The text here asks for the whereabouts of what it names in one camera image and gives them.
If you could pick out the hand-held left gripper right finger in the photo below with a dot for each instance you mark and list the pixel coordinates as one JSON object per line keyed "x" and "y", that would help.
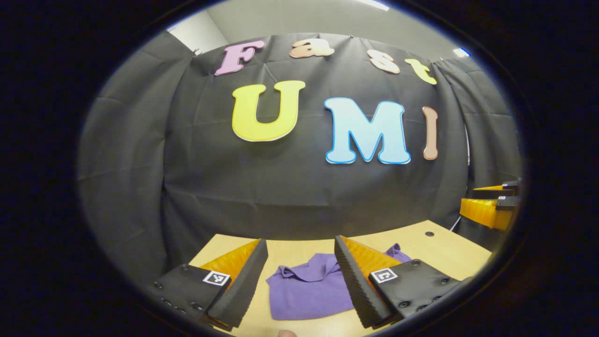
{"x": 358, "y": 290}

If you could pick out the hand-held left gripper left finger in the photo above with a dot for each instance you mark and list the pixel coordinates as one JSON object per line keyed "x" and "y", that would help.
{"x": 243, "y": 290}

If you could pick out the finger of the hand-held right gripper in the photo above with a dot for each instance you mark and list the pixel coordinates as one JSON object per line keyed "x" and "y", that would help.
{"x": 491, "y": 193}
{"x": 484, "y": 213}

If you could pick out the purple button shirt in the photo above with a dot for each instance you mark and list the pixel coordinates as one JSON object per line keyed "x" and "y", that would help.
{"x": 304, "y": 295}

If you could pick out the black backdrop cloth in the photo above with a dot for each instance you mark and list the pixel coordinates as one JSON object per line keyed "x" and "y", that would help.
{"x": 281, "y": 187}

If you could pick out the ceiling light panel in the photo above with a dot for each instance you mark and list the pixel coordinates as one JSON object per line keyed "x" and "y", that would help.
{"x": 461, "y": 52}

